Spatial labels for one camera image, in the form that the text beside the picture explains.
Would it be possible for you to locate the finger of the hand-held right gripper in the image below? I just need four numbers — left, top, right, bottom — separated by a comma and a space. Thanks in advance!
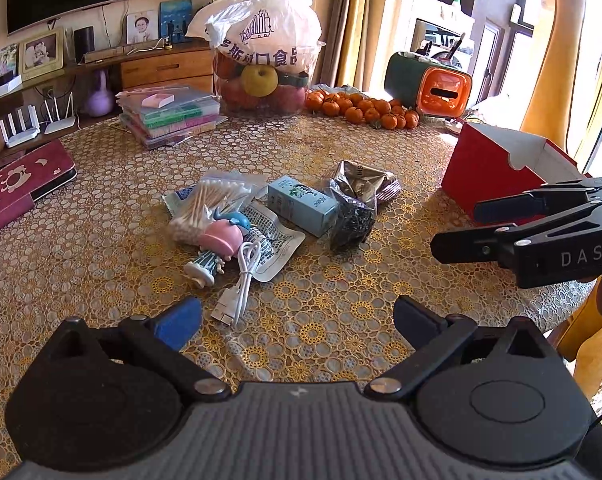
430, 224, 519, 266
473, 176, 602, 225

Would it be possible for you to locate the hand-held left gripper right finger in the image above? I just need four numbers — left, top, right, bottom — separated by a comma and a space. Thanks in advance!
363, 295, 566, 403

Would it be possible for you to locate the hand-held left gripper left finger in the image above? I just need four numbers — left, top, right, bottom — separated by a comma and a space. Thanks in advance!
31, 296, 232, 403

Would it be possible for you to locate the red cardboard box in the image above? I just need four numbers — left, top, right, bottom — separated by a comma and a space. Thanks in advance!
441, 121, 594, 226

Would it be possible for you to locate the white USB cable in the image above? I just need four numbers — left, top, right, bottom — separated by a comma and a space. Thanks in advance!
212, 240, 264, 330

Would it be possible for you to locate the pink blue toy figure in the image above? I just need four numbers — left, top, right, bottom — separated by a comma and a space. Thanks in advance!
185, 211, 252, 288

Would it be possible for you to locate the black crinkled packet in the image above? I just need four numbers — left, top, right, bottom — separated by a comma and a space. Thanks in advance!
328, 180, 378, 251

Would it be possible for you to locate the silver printed foil sachet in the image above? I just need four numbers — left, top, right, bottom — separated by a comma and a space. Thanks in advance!
241, 202, 306, 282

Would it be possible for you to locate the blue white wipes packet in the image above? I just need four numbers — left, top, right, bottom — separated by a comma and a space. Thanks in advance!
163, 186, 198, 213

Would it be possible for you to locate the cotton swab bag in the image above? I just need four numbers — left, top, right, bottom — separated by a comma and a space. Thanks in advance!
168, 172, 254, 246

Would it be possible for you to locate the light blue small carton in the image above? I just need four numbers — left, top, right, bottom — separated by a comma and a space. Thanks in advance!
268, 176, 340, 237

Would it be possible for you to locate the green orange tissue box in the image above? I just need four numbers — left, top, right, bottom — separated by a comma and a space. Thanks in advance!
385, 51, 474, 120

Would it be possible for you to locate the yellow chair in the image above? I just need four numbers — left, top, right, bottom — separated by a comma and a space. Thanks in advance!
520, 0, 602, 391

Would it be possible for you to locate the pile of tangerines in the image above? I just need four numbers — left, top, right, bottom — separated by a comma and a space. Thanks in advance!
305, 87, 422, 130

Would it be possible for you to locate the stack of plastic cases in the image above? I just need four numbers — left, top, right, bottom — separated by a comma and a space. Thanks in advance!
116, 85, 229, 151

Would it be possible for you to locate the maroon notebook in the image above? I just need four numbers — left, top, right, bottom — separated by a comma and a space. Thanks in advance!
0, 139, 78, 238

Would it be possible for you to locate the white router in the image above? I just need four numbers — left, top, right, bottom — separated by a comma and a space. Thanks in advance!
0, 105, 42, 148
43, 92, 79, 135

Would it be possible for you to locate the purple gourd ornament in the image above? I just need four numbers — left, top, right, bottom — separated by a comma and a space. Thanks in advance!
85, 71, 116, 117

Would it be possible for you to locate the clear plastic fruit tub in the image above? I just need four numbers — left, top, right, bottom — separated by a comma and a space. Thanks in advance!
212, 40, 326, 116

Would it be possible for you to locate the beige curtain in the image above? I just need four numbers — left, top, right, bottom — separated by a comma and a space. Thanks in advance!
326, 0, 426, 91

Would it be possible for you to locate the wooden drawer cabinet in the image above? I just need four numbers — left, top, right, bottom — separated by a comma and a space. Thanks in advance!
121, 47, 216, 93

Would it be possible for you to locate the yellow apple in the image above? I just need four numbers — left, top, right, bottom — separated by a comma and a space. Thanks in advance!
241, 64, 280, 97

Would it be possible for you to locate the black speaker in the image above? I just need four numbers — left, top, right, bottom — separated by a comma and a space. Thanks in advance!
73, 26, 96, 63

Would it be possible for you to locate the blue picture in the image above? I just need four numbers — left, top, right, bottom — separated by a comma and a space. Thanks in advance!
160, 0, 194, 43

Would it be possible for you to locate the white plastic bag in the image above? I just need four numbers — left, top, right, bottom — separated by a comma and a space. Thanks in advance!
186, 0, 326, 68

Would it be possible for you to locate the small photo print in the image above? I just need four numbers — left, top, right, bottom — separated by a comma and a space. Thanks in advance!
0, 44, 20, 78

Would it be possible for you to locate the baby photo frame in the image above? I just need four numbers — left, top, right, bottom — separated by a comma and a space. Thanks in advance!
127, 10, 159, 45

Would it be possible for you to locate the gold photo frame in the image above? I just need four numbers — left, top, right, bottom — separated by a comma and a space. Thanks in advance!
20, 29, 66, 81

